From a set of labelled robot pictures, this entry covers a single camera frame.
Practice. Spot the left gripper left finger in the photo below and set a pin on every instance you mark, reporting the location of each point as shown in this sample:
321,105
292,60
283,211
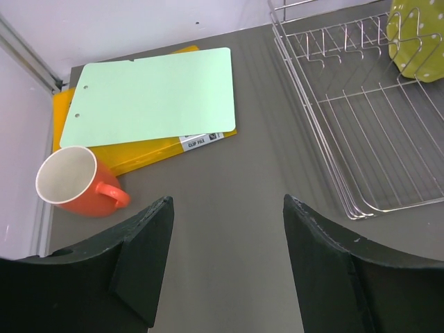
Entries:
110,282

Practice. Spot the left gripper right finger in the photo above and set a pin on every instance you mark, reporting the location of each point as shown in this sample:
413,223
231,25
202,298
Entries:
348,283

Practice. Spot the green polka dot plate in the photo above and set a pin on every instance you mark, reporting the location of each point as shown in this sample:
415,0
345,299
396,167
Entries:
414,31

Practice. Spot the orange mug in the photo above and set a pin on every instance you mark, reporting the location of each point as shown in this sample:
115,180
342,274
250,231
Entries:
74,179

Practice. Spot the yellow cutting board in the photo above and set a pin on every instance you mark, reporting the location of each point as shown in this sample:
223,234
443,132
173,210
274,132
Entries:
126,157

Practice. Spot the light green cutting board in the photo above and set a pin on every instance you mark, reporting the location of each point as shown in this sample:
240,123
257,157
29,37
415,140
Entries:
158,97

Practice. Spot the metal wire dish rack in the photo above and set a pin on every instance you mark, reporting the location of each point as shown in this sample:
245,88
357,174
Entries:
380,134

